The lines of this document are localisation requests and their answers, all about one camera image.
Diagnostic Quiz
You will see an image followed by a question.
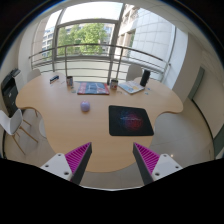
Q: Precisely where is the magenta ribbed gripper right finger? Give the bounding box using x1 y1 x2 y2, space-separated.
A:
133 143 182 185

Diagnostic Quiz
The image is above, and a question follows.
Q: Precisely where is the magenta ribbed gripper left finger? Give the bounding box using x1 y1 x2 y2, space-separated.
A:
41 142 92 185

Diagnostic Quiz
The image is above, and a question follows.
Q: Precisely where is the black galaxy mouse pad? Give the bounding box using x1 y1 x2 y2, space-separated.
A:
108 105 154 136

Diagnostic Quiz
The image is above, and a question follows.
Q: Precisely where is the purple computer mouse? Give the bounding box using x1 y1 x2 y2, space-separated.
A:
80 101 90 112

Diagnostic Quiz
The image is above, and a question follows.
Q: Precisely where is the white chair with wooden legs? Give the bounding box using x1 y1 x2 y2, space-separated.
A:
0 109 37 152

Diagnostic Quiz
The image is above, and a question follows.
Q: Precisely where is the large wooden table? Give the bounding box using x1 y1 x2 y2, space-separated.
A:
16 73 183 172

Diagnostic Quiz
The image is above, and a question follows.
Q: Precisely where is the red and blue book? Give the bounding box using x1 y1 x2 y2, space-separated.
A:
78 82 109 95

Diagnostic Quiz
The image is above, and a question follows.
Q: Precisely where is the white open notebook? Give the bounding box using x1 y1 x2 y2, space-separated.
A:
119 81 144 94

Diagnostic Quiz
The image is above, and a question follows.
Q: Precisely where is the patterned mug left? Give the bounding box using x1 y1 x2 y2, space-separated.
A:
66 76 73 87

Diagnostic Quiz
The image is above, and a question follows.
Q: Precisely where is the patterned mug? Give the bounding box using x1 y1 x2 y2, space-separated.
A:
110 79 118 90
66 76 73 87

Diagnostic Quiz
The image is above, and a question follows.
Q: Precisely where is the small dark blue box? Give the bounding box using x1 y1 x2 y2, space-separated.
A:
50 75 59 84

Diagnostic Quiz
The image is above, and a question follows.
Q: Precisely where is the patterned mug right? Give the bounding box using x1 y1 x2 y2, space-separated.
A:
110 79 118 90

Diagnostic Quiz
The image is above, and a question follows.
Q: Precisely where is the black cylindrical speaker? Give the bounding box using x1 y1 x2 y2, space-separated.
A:
140 70 150 87

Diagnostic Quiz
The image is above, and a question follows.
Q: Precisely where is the white chair far right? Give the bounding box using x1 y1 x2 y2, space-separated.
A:
126 64 142 81

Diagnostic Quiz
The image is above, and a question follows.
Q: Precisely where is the white chair far left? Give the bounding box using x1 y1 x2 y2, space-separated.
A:
27 69 41 82

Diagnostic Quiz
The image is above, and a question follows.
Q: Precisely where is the metal balcony railing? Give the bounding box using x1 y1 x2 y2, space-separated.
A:
29 43 169 82

